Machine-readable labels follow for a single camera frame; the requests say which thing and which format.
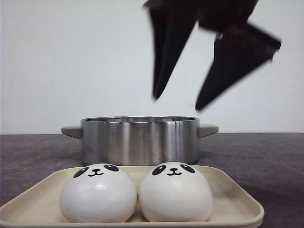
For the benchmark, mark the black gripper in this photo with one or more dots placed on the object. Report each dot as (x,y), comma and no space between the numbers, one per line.
(242,48)

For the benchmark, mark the panda bun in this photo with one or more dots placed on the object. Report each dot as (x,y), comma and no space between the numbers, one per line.
(98,193)
(173,192)

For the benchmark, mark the stainless steel steamer pot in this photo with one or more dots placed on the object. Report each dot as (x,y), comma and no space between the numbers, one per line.
(140,140)

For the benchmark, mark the beige plastic tray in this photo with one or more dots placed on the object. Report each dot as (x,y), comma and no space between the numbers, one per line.
(38,207)

